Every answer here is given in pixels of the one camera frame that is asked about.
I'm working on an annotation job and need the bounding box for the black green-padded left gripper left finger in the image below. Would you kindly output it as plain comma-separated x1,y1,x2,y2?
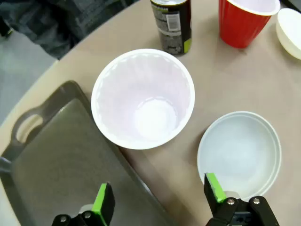
51,181,116,226

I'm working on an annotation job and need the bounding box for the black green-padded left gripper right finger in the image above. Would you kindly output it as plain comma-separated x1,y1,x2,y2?
203,172,277,226

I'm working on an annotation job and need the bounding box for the white plastic bowl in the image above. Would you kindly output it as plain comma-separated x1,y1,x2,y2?
197,111,282,201

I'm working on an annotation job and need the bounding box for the brown plastic tray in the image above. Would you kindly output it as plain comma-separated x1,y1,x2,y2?
0,80,179,226

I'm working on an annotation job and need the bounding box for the black Pepsi can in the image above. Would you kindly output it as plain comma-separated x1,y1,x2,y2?
150,0,192,57

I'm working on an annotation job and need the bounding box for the cream plastic bowl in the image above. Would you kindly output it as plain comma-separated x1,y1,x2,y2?
275,8,301,60

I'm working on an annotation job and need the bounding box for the person in dark patchwork jacket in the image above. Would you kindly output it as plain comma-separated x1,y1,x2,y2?
0,0,142,60

